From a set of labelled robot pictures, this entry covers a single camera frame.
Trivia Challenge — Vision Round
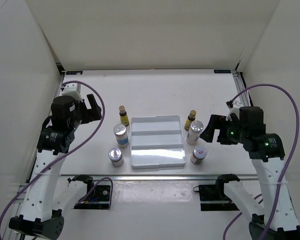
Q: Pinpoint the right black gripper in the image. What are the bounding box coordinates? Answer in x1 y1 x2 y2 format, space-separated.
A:
199 114 247 145

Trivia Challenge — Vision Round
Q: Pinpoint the short white-lid spice jar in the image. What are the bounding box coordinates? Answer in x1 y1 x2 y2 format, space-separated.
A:
190 146 208 165
108 148 124 167

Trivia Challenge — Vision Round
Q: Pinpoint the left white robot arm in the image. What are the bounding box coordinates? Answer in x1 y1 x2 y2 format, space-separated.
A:
8 94 104 240

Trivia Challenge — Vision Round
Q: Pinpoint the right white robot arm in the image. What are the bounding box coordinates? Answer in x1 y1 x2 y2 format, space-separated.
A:
200 106 300 240

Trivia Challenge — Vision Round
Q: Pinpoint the right tall silver-lid jar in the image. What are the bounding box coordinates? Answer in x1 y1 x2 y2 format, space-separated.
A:
186 120 204 145

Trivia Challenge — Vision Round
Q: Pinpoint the tall silver-lid jar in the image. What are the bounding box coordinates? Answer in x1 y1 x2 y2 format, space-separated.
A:
113 124 129 148
186 120 204 145

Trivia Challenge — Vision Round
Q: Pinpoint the right small yellow-label bottle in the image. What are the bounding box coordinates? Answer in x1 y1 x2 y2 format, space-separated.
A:
184 110 197 131

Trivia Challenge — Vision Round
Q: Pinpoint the small yellow-label bottle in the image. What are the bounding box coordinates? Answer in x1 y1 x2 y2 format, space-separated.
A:
119 105 130 127
184 110 197 131

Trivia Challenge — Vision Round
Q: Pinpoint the left tall silver-lid jar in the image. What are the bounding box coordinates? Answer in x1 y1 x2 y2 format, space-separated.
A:
113 124 129 148

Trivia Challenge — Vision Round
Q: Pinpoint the left small yellow-label bottle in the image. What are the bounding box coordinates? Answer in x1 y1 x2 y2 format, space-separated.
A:
119 105 130 127

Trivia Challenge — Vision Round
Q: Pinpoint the left blue corner label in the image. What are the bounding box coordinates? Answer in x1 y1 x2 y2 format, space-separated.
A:
65 71 83 75

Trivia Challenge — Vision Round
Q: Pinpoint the blue corner label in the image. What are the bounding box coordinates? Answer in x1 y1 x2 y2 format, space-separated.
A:
213 69 232 74
65 71 83 75

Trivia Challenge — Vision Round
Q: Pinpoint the right blue corner label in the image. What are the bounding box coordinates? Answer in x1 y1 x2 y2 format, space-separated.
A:
213 69 232 74

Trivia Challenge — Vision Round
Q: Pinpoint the white tiered organizer tray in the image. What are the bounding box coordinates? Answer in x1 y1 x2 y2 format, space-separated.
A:
130 115 186 170

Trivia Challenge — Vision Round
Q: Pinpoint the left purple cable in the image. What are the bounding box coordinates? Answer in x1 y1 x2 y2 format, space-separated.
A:
0 80 113 240

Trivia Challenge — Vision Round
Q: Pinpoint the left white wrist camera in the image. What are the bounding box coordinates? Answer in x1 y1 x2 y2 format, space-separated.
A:
61 83 83 101

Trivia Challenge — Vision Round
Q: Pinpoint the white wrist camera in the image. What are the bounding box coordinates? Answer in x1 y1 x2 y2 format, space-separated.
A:
61 83 83 101
226 100 243 121

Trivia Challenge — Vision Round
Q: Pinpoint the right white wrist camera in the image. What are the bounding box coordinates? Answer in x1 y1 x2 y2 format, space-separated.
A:
226 100 243 121

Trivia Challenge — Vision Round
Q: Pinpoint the aluminium right rail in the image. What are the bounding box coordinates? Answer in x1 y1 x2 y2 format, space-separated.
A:
232 70 251 107

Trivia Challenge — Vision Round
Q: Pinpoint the aluminium rail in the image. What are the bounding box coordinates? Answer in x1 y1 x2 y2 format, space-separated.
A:
17 173 260 193
232 70 251 107

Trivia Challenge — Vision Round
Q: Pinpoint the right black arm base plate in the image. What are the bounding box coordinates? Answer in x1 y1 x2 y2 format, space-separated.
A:
192 184 239 212

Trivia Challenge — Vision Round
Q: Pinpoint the aluminium front rail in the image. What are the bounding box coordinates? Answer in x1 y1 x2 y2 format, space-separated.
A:
17 173 260 193

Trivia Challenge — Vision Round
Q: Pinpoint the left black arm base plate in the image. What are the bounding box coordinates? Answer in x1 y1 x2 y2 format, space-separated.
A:
74 177 113 210

